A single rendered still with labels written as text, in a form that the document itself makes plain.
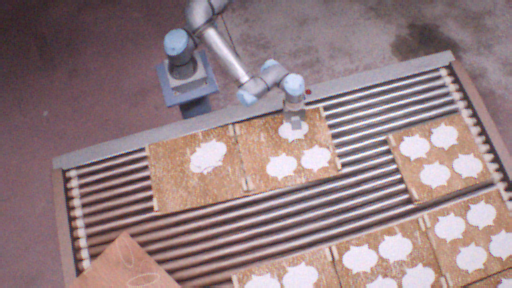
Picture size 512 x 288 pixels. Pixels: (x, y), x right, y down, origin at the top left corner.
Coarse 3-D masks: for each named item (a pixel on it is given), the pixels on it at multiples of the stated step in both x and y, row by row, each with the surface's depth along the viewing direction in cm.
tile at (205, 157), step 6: (210, 144) 223; (198, 150) 222; (204, 150) 222; (210, 150) 222; (216, 150) 222; (192, 156) 221; (198, 156) 221; (204, 156) 221; (210, 156) 221; (216, 156) 221; (192, 162) 220; (198, 162) 220; (204, 162) 220; (210, 162) 219; (204, 168) 218
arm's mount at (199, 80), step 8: (200, 64) 245; (200, 72) 243; (176, 80) 241; (184, 80) 241; (192, 80) 241; (200, 80) 243; (176, 88) 242; (184, 88) 244; (192, 88) 247; (200, 88) 248
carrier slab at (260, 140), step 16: (240, 128) 230; (256, 128) 229; (272, 128) 229; (320, 128) 228; (240, 144) 226; (256, 144) 226; (272, 144) 225; (288, 144) 225; (304, 144) 225; (320, 144) 224; (256, 160) 222; (256, 176) 219; (288, 176) 218; (304, 176) 218; (320, 176) 218; (256, 192) 216
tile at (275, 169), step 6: (282, 156) 222; (288, 156) 222; (270, 162) 221; (276, 162) 221; (282, 162) 220; (288, 162) 220; (294, 162) 220; (270, 168) 219; (276, 168) 219; (282, 168) 219; (288, 168) 219; (294, 168) 219; (270, 174) 218; (276, 174) 218; (282, 174) 218; (288, 174) 218
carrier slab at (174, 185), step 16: (224, 128) 230; (160, 144) 228; (176, 144) 228; (192, 144) 228; (224, 144) 227; (160, 160) 225; (176, 160) 224; (224, 160) 223; (240, 160) 223; (160, 176) 221; (176, 176) 221; (192, 176) 221; (208, 176) 220; (224, 176) 220; (240, 176) 220; (160, 192) 218; (176, 192) 218; (192, 192) 217; (208, 192) 217; (224, 192) 217; (240, 192) 216; (160, 208) 215; (176, 208) 214; (192, 208) 215
